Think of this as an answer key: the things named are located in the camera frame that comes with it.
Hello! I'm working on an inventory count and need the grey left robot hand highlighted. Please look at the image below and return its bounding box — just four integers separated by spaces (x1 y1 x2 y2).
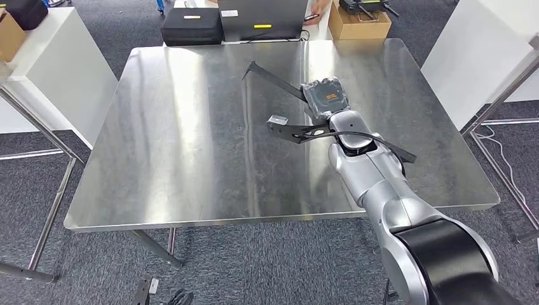
166 288 194 305

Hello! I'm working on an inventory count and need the person's left hand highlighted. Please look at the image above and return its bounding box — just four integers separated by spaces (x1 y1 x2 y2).
303 0 332 26

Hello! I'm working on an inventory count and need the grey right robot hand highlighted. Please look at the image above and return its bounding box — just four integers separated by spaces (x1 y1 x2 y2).
301 76 351 123

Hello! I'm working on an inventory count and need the long black plastic part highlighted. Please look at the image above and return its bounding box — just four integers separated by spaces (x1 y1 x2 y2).
241 60 418 164

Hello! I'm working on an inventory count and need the stainless steel workbench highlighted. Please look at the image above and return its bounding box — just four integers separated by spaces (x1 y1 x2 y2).
64 38 501 270

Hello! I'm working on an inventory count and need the person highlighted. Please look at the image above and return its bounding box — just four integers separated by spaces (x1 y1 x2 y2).
303 0 334 26

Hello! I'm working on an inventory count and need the white desk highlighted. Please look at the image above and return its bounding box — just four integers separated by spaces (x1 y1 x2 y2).
161 0 334 45

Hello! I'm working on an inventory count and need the black remote controller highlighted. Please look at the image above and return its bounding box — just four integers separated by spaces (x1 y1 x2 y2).
339 0 400 20

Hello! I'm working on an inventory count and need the open cardboard box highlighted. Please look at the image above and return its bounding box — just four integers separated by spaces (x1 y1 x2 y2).
327 0 392 41

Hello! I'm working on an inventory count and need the grey laptop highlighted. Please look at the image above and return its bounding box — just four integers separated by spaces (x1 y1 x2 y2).
217 0 310 43

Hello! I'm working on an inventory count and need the black case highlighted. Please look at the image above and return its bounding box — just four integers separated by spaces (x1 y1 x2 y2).
160 7 224 47

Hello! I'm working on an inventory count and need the stainless steel side table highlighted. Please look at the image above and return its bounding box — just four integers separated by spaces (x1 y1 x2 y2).
0 63 85 283

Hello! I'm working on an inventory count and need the black pouch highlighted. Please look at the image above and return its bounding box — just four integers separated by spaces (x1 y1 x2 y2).
4 0 49 31

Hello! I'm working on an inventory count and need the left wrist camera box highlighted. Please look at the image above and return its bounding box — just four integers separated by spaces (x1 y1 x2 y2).
135 275 160 305

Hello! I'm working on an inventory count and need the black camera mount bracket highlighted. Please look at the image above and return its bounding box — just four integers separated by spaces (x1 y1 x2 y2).
266 119 334 145

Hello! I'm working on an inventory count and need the black camera cable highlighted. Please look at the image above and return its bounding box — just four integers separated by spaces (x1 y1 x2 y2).
303 131 407 175

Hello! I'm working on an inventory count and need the steel frame table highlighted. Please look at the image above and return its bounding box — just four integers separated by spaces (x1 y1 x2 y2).
461 36 539 243

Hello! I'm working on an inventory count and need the white floor cable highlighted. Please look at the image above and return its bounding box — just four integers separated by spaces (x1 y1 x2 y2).
475 126 527 203

